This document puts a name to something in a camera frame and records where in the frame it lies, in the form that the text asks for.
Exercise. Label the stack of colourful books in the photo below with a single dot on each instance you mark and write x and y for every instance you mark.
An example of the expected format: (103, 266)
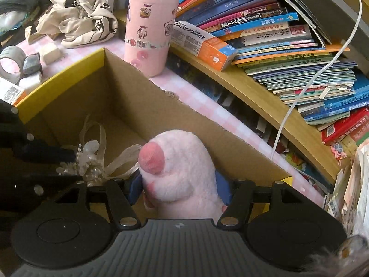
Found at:
(259, 26)

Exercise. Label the small white orange box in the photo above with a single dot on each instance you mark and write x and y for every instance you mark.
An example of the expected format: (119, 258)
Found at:
(11, 92)

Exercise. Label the grey furry item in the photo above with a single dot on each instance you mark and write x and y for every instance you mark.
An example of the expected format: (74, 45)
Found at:
(351, 249)

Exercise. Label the pink cylindrical container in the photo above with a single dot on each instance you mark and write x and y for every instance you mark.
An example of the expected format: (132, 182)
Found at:
(150, 34)

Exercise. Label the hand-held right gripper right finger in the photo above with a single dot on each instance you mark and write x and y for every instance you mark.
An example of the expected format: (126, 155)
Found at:
(224, 190)

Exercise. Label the row of thin dark books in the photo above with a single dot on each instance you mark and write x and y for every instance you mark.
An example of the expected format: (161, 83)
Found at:
(245, 112)

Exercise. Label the white foam block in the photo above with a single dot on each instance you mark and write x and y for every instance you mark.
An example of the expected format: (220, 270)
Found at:
(51, 53)
(30, 81)

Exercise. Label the beige printed cloth bag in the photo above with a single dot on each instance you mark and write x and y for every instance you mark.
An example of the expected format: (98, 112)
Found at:
(80, 11)

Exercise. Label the pink plush toy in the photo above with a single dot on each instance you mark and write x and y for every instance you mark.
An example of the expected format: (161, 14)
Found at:
(178, 161)

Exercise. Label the white bead ribbon ornament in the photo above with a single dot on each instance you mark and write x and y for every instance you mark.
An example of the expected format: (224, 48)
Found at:
(90, 150)

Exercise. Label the wooden bookshelf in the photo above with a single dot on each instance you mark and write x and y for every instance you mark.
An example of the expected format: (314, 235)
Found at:
(259, 98)

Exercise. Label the small dark grey object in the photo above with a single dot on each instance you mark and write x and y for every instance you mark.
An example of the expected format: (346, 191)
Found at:
(32, 63)

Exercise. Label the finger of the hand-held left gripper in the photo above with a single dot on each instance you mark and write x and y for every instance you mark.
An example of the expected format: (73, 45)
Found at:
(43, 152)
(43, 181)

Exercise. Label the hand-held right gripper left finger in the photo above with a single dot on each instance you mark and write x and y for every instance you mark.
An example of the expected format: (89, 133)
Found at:
(134, 190)

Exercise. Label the grey tape roll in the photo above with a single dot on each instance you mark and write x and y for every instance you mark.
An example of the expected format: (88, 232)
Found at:
(8, 52)

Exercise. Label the cardboard box with yellow flap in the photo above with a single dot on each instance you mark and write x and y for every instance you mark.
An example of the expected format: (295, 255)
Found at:
(129, 98)

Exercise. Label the white and orange toothpaste box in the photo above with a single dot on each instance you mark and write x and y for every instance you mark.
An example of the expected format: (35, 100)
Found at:
(199, 43)

